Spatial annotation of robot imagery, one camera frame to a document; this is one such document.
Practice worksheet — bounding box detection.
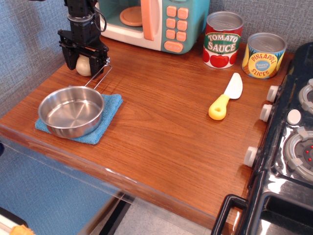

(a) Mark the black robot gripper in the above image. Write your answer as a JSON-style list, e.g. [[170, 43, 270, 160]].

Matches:
[[58, 14, 110, 77]]

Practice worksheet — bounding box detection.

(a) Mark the pale toy potato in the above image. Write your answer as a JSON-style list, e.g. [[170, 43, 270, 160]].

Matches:
[[76, 55, 91, 76]]

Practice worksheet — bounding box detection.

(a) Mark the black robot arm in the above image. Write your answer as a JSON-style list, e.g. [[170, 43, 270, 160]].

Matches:
[[58, 0, 109, 77]]

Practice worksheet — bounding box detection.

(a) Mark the blue folded cloth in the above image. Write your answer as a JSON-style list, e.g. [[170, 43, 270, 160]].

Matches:
[[35, 85, 124, 145]]

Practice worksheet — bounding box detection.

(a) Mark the small stainless steel pan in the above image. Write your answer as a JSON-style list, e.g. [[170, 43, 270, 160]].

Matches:
[[35, 80, 106, 139]]

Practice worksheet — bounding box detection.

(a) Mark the teal toy microwave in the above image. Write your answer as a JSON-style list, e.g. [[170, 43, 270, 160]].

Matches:
[[96, 0, 210, 54]]

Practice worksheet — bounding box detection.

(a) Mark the tomato sauce can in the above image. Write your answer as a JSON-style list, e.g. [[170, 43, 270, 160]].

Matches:
[[202, 11, 244, 69]]

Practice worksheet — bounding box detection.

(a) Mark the pineapple slices can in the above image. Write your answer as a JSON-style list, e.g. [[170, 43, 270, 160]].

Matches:
[[242, 32, 287, 79]]

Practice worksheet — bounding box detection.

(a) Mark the orange object at corner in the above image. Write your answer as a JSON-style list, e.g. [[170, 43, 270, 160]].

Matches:
[[9, 225, 34, 235]]

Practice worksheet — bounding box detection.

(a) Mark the black toy stove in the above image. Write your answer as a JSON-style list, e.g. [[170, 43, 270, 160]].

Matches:
[[212, 43, 313, 235]]

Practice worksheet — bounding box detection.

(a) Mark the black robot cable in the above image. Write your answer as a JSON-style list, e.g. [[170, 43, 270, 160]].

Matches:
[[94, 7, 108, 33]]

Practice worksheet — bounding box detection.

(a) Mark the yellow handled toy knife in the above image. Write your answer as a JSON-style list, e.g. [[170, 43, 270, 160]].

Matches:
[[208, 72, 243, 120]]

